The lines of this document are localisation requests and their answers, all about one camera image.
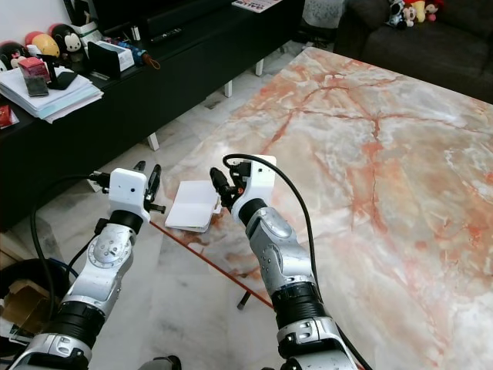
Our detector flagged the white folded paper trash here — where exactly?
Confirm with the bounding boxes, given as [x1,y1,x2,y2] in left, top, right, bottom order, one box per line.
[165,180,222,233]

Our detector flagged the black round rubbish bin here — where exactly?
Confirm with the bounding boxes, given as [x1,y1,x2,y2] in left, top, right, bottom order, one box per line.
[0,257,61,360]

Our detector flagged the black low TV cabinet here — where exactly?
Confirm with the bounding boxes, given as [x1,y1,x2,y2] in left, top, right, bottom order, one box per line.
[0,0,307,232]

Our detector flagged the white paper stack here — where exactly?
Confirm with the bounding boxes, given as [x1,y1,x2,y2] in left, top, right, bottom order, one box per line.
[0,66,106,125]

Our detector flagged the black metal table leg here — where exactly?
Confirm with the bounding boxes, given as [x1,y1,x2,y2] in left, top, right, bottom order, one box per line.
[234,289,256,311]

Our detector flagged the white and black box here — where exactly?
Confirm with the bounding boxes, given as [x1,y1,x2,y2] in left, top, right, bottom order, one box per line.
[86,38,136,80]

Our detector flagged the blue folded umbrella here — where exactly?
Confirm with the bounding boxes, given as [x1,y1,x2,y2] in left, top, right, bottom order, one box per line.
[119,40,162,71]

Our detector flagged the black remote control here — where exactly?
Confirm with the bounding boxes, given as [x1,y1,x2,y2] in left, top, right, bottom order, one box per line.
[149,28,186,46]

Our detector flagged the red small box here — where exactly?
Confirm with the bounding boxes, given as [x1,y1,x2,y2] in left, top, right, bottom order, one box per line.
[17,55,52,98]

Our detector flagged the black mouse plush toy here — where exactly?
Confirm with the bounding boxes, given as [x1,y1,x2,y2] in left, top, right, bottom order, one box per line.
[48,22,101,72]

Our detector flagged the yellow orange plush toy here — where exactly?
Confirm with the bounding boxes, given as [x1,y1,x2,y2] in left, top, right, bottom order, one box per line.
[24,30,62,59]

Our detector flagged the black television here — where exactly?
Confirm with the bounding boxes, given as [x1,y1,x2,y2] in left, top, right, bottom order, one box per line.
[86,0,236,33]

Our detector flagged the black robot foot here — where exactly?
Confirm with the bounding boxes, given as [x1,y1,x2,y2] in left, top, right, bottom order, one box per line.
[138,355,183,370]

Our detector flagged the brown cardboard piece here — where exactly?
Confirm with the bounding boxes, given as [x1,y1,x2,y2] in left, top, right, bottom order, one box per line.
[4,278,52,328]

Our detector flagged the small black pink plush toy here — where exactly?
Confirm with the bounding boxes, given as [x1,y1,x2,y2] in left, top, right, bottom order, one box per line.
[0,41,29,71]

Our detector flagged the red white magazine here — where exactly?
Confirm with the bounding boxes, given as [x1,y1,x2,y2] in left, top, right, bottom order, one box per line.
[231,0,285,14]

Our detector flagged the white lace cloth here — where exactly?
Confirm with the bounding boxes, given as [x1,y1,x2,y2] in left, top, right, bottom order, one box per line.
[302,0,353,31]

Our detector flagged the white printed paper scrap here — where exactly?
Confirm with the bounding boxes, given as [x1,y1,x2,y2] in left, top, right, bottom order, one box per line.
[0,318,22,346]

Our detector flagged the dark grey sofa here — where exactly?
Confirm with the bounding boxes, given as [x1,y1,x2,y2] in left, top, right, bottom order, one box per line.
[334,0,493,105]

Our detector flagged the black white plush toy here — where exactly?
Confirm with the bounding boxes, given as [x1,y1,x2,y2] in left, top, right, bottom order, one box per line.
[387,0,411,29]

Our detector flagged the red yellow plush toy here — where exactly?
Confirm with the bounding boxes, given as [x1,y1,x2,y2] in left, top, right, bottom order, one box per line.
[407,0,447,24]

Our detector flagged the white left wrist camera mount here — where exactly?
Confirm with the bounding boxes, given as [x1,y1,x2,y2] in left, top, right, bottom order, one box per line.
[107,166,151,220]

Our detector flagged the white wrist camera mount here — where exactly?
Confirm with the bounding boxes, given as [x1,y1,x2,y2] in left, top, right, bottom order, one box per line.
[235,155,278,218]
[107,166,151,220]

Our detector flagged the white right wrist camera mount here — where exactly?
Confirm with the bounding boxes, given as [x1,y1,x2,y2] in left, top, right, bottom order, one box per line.
[235,155,278,218]

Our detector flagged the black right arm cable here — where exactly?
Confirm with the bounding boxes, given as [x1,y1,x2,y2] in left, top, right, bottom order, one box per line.
[221,153,318,290]

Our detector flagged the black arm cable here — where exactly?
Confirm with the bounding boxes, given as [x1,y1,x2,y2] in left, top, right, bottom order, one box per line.
[221,153,318,290]
[29,173,116,321]

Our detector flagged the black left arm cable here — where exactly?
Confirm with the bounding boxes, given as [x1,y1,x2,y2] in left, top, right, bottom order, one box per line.
[29,173,116,321]

